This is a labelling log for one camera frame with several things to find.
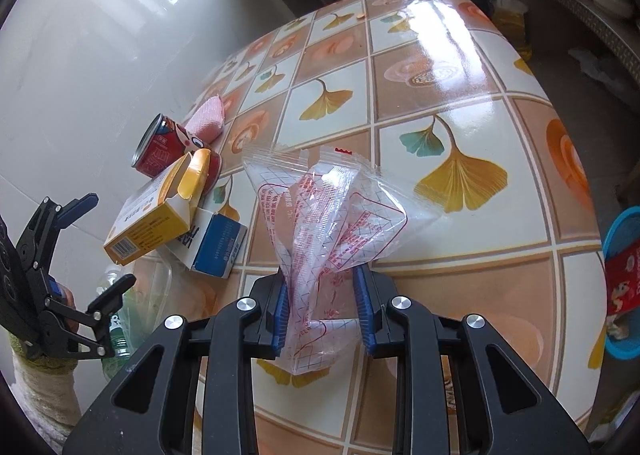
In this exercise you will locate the red tin can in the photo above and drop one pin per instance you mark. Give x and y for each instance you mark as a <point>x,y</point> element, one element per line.
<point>162,147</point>

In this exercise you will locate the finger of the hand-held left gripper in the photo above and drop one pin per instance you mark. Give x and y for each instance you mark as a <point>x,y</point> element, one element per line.
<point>110,297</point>
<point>80,205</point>

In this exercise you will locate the clear red-printed plastic packet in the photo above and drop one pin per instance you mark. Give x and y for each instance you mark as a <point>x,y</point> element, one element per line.
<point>320,215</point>

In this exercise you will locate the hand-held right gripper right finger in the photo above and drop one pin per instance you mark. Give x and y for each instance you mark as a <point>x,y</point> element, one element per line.
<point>362,310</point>

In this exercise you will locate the person's left hand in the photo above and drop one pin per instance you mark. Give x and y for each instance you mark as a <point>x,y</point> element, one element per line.
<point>69,307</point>

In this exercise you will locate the blue plastic waste basket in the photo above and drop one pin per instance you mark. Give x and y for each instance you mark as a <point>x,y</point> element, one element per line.
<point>617,345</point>

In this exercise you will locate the tile-patterned table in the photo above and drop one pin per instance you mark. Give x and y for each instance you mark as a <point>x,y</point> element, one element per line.
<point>450,255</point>

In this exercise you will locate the white and blue box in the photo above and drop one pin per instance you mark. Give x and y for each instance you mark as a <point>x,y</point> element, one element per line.
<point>215,245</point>

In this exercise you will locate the green plastic bottle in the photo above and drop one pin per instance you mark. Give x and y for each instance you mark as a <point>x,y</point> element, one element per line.
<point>120,340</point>

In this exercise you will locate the yellow and white box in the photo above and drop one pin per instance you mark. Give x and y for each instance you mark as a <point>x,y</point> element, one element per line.
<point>150,220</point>

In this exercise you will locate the metal checker-plate shelf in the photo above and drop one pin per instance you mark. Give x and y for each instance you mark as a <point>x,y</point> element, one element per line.
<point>590,20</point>

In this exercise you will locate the white rag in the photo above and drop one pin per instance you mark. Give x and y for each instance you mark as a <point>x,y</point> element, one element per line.
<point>595,67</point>

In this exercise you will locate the yellow cooking oil bottle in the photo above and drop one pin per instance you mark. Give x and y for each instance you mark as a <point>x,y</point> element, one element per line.
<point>510,10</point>

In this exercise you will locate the clear plastic container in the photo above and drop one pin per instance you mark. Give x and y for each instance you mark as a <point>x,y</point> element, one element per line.
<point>155,295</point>

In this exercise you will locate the pink cloth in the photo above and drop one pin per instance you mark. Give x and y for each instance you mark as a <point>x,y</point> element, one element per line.
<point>207,120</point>

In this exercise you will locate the person's left forearm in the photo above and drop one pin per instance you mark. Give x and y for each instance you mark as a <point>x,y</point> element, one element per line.
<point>40,395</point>

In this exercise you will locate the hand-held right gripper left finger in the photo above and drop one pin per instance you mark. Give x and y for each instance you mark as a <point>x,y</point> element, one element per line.
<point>280,320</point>

